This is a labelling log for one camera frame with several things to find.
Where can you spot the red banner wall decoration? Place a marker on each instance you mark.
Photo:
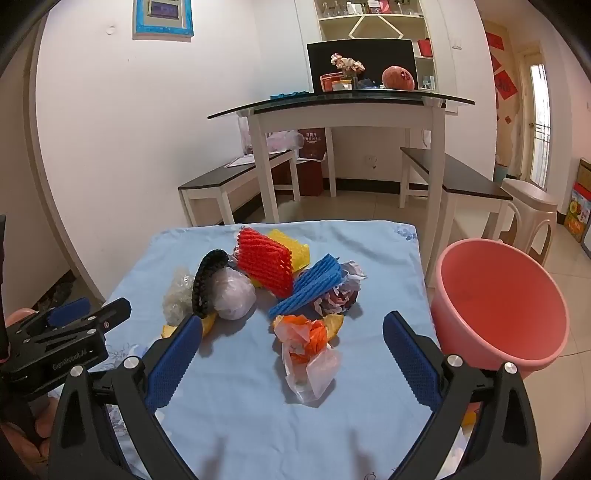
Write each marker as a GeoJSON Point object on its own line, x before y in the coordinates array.
{"type": "Point", "coordinates": [495, 41]}

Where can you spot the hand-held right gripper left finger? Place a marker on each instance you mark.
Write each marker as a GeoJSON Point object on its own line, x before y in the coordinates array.
{"type": "Point", "coordinates": [173, 364]}

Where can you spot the orange plastic bag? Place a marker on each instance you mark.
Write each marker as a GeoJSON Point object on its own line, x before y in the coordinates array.
{"type": "Point", "coordinates": [314, 339]}

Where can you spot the white plastic bag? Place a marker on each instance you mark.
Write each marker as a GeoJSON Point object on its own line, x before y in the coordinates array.
{"type": "Point", "coordinates": [281, 141]}
{"type": "Point", "coordinates": [235, 295]}

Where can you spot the red foam fruit net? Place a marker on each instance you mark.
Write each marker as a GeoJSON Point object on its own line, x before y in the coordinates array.
{"type": "Point", "coordinates": [265, 261]}

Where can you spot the beige plastic stool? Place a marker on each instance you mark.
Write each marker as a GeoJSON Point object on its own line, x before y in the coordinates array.
{"type": "Point", "coordinates": [531, 198]}

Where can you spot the clear plastic wrap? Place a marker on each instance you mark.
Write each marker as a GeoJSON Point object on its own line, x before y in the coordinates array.
{"type": "Point", "coordinates": [316, 374]}

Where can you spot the white shelf cabinet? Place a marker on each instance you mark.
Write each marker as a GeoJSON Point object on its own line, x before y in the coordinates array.
{"type": "Point", "coordinates": [339, 27]}

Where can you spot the colourful fruit carton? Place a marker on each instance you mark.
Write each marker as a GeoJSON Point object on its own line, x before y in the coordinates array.
{"type": "Point", "coordinates": [579, 212]}

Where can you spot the teal bin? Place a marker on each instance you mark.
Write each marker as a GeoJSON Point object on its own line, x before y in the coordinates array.
{"type": "Point", "coordinates": [501, 171]}

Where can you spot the white glass-top dining table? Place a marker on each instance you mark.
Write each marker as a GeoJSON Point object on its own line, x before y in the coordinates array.
{"type": "Point", "coordinates": [341, 113]}

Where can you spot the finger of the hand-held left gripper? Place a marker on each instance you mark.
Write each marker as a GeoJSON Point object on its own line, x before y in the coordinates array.
{"type": "Point", "coordinates": [111, 314]}
{"type": "Point", "coordinates": [69, 310]}

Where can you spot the clear plastic bag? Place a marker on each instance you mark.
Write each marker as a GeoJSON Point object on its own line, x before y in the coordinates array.
{"type": "Point", "coordinates": [178, 300]}

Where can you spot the small red shelf box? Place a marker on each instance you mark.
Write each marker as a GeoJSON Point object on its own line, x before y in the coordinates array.
{"type": "Point", "coordinates": [425, 47]}

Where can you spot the large printed wrapper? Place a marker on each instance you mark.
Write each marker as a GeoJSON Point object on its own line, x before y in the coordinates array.
{"type": "Point", "coordinates": [344, 295]}

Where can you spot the brown cardboard box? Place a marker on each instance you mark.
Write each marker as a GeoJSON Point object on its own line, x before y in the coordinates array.
{"type": "Point", "coordinates": [585, 171]}

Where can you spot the dark-top white bench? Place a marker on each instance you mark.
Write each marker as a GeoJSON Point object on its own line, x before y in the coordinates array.
{"type": "Point", "coordinates": [217, 177]}
{"type": "Point", "coordinates": [461, 175]}

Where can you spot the dried flower bouquet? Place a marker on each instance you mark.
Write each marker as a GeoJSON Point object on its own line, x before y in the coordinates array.
{"type": "Point", "coordinates": [346, 63]}

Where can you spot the white paper sheet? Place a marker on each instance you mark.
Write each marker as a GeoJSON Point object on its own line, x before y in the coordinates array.
{"type": "Point", "coordinates": [240, 161]}

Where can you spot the blue knitted cloth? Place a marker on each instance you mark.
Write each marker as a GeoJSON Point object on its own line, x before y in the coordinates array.
{"type": "Point", "coordinates": [309, 286]}

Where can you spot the dark red paper bag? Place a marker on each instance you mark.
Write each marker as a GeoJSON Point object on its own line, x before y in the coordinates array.
{"type": "Point", "coordinates": [311, 175]}

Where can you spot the blue flat item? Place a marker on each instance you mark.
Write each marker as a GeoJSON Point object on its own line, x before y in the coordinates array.
{"type": "Point", "coordinates": [288, 94]}

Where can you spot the black foam fruit net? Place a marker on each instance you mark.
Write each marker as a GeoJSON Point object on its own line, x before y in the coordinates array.
{"type": "Point", "coordinates": [202, 277]}

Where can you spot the orange pomelo fruit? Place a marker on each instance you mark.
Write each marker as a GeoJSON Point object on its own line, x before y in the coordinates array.
{"type": "Point", "coordinates": [397, 77]}

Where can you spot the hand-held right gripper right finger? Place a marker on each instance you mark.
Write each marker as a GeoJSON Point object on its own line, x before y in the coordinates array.
{"type": "Point", "coordinates": [411, 364]}

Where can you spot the red diamond wall decoration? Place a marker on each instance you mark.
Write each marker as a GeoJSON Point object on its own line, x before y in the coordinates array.
{"type": "Point", "coordinates": [502, 85]}

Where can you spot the light blue floral cloth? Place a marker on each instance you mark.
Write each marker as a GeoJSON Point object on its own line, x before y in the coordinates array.
{"type": "Point", "coordinates": [258, 438]}

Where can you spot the yellow knitted cloth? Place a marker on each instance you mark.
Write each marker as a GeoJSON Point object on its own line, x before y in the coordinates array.
{"type": "Point", "coordinates": [299, 254]}

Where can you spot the white glass door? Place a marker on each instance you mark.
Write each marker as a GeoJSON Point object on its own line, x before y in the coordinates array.
{"type": "Point", "coordinates": [540, 115]}

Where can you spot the person's left hand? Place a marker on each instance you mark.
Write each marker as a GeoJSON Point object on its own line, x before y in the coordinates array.
{"type": "Point", "coordinates": [44, 424]}

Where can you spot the pink plastic basin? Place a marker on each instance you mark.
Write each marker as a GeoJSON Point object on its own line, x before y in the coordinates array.
{"type": "Point", "coordinates": [498, 300]}

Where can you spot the blue framed wall picture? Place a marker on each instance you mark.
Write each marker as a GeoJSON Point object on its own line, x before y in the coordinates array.
{"type": "Point", "coordinates": [162, 30]}

